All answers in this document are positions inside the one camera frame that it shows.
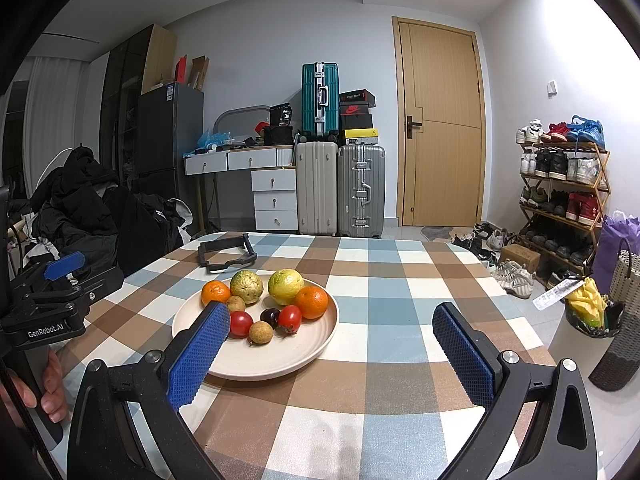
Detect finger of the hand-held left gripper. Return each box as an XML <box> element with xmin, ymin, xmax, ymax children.
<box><xmin>20</xmin><ymin>266</ymin><xmax>126</xmax><ymax>317</ymax></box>
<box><xmin>10</xmin><ymin>252</ymin><xmax>86</xmax><ymax>301</ymax></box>

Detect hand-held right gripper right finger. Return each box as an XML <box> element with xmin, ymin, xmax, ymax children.
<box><xmin>431</xmin><ymin>302</ymin><xmax>598</xmax><ymax>480</ymax></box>

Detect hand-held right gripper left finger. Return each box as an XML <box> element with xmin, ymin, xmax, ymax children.
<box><xmin>66</xmin><ymin>301</ymin><xmax>232</xmax><ymax>480</ymax></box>

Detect small orange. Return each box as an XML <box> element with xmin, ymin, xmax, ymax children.
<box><xmin>201</xmin><ymin>281</ymin><xmax>232</xmax><ymax>307</ymax></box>

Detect cream round plate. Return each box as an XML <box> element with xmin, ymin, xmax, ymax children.
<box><xmin>171</xmin><ymin>276</ymin><xmax>340</xmax><ymax>382</ymax></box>

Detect dark red cherry tomato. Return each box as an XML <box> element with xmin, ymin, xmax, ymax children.
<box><xmin>277</xmin><ymin>305</ymin><xmax>303</xmax><ymax>336</ymax></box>

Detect large orange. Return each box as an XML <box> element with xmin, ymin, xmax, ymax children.
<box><xmin>295</xmin><ymin>285</ymin><xmax>329</xmax><ymax>320</ymax></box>

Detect person's left hand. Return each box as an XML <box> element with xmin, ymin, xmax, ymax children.
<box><xmin>0</xmin><ymin>349</ymin><xmax>68</xmax><ymax>426</ymax></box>

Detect black jackets pile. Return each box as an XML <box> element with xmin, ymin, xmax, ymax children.
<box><xmin>35</xmin><ymin>146</ymin><xmax>121</xmax><ymax>256</ymax></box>

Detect mottled green round fruit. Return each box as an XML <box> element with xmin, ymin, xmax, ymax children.
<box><xmin>230</xmin><ymin>270</ymin><xmax>264</xmax><ymax>305</ymax></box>

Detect scattered pairs of shoes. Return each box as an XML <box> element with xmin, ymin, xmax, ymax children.
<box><xmin>447</xmin><ymin>221</ymin><xmax>536</xmax><ymax>301</ymax></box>

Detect white trash bin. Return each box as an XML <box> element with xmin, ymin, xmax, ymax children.
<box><xmin>547</xmin><ymin>300</ymin><xmax>626</xmax><ymax>378</ymax></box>

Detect white paper label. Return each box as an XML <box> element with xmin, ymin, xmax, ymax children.
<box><xmin>532</xmin><ymin>280</ymin><xmax>586</xmax><ymax>311</ymax></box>

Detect cardboard box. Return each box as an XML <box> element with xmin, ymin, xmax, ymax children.
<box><xmin>500</xmin><ymin>243</ymin><xmax>542</xmax><ymax>273</ymax></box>

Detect yellow-green round fruit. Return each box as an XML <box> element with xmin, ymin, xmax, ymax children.
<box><xmin>268</xmin><ymin>268</ymin><xmax>305</xmax><ymax>307</ymax></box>

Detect yellow plastic bag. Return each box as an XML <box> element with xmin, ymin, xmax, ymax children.
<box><xmin>567</xmin><ymin>280</ymin><xmax>608</xmax><ymax>331</ymax></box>

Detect dark grey refrigerator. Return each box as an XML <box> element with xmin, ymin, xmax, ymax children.
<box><xmin>135</xmin><ymin>82</ymin><xmax>205</xmax><ymax>233</ymax></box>

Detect woven basket bag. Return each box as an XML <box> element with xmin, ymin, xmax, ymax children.
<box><xmin>589</xmin><ymin>237</ymin><xmax>640</xmax><ymax>392</ymax></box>

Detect white curtain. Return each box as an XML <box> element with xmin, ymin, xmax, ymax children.
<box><xmin>22</xmin><ymin>55</ymin><xmax>93</xmax><ymax>181</ymax></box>

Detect tall dark cabinet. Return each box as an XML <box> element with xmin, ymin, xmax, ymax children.
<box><xmin>100</xmin><ymin>23</ymin><xmax>176</xmax><ymax>196</ymax></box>

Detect purple bag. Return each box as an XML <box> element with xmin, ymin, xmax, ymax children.
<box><xmin>591</xmin><ymin>211</ymin><xmax>640</xmax><ymax>295</ymax></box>

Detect blue plastic bag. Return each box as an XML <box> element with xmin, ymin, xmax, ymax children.
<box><xmin>197</xmin><ymin>130</ymin><xmax>233</xmax><ymax>150</ymax></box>

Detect white desk with drawers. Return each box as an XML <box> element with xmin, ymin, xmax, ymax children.
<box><xmin>183</xmin><ymin>145</ymin><xmax>299</xmax><ymax>233</ymax></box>

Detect silver suitcase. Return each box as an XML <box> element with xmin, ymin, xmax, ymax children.
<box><xmin>337</xmin><ymin>145</ymin><xmax>387</xmax><ymax>239</ymax></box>

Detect beige suitcase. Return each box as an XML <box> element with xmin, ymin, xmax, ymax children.
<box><xmin>296</xmin><ymin>141</ymin><xmax>339</xmax><ymax>237</ymax></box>

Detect shoe rack with shoes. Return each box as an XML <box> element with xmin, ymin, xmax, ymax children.
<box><xmin>516</xmin><ymin>115</ymin><xmax>608</xmax><ymax>268</ymax></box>

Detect arched mirror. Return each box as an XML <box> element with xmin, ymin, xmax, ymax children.
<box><xmin>214</xmin><ymin>105</ymin><xmax>271</xmax><ymax>147</ymax></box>

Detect wooden shoe rack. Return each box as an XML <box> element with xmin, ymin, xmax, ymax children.
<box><xmin>517</xmin><ymin>140</ymin><xmax>612</xmax><ymax>281</ymax></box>

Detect black bag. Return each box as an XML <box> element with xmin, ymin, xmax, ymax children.
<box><xmin>263</xmin><ymin>125</ymin><xmax>293</xmax><ymax>147</ymax></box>

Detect flat cardboard pieces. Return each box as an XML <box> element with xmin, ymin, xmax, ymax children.
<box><xmin>189</xmin><ymin>56</ymin><xmax>210</xmax><ymax>92</ymax></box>

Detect wooden door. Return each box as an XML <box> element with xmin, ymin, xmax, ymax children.
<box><xmin>391</xmin><ymin>16</ymin><xmax>487</xmax><ymax>227</ymax></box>

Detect yellow and black shoe box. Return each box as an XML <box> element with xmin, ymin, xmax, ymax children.
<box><xmin>344</xmin><ymin>129</ymin><xmax>379</xmax><ymax>147</ymax></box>

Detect teal suitcase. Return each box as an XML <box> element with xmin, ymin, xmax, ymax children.
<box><xmin>301</xmin><ymin>62</ymin><xmax>340</xmax><ymax>142</ymax></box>

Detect black plastic frame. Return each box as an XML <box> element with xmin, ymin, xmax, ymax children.
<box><xmin>197</xmin><ymin>233</ymin><xmax>258</xmax><ymax>274</ymax></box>

